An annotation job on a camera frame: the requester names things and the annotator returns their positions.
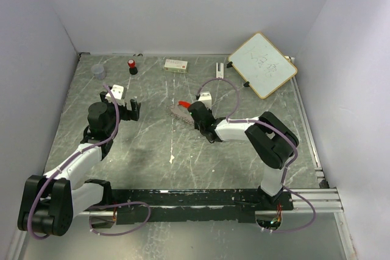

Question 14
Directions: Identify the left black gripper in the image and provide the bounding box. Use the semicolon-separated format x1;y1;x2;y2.
100;91;141;135

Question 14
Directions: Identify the saw keychain with red handle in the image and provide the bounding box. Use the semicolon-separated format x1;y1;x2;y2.
167;100;194;126

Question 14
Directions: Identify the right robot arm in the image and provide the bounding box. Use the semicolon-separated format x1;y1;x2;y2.
188;102;299;210

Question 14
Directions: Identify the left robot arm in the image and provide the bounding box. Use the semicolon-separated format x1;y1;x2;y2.
17;85;141;239

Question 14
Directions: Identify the red black stamp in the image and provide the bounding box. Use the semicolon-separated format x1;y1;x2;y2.
127;59;138;75

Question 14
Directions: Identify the white rectangular clip device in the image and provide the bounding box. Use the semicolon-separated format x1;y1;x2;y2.
216;62;224;79

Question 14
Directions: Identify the clear plastic cup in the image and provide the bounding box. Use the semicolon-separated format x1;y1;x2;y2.
91;64;107;80

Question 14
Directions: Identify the white green cardboard box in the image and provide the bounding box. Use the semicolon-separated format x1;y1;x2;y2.
164;59;188;73

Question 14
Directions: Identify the black base bar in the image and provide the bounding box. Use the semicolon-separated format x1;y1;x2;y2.
112;189;293;225

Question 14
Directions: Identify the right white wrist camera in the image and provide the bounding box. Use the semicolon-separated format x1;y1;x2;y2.
196;91;213;110

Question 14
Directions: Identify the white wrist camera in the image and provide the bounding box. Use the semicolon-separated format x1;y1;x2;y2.
111;85;127;105
196;91;213;110

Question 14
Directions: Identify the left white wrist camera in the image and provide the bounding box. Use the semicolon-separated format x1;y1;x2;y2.
111;85;127;105

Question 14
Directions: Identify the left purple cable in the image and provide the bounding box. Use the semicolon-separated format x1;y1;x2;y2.
26;83;152;239

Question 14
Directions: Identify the small whiteboard with wooden frame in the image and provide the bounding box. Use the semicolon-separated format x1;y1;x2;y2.
228;32;298;99

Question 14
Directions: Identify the aluminium rail frame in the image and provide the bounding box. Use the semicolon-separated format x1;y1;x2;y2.
286;55;344;214

